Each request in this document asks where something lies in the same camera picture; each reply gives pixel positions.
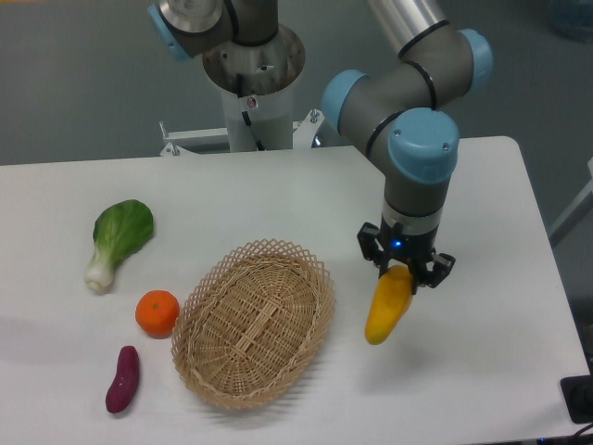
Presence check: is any black pedestal cable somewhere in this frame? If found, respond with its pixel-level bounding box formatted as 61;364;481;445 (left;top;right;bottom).
234;72;267;152

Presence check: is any woven wicker basket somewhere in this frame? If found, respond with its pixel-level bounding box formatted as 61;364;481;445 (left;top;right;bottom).
171;239;335;410

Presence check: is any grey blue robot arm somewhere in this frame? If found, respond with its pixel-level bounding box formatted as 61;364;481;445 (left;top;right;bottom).
148;1;493;288

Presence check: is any white metal base frame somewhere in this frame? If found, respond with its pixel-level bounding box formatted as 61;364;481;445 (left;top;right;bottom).
159;108;326;157

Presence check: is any white metal leg right edge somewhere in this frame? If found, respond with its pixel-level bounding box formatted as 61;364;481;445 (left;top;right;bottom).
548;159;592;248

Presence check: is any black device at table corner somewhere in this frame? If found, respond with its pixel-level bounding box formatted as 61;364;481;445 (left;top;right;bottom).
560;375;592;425

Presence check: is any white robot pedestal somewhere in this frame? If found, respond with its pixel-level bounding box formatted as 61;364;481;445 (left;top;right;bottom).
202;24;306;153

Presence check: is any purple sweet potato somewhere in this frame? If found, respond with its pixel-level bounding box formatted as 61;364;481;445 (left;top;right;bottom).
106;346;140;414

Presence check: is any orange tangerine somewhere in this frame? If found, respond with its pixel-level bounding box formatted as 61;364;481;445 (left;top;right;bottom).
134;289;180;338

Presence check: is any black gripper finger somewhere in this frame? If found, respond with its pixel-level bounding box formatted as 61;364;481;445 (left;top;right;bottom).
357;222;387;278
410;251;456;295

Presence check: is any yellow mango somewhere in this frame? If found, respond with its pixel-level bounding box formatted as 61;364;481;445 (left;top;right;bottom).
364;265;413;345

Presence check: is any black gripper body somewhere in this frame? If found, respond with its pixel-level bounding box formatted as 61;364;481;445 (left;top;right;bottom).
379;218;438;278

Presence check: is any green bok choy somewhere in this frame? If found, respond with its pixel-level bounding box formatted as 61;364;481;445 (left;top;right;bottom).
84;199;155;293

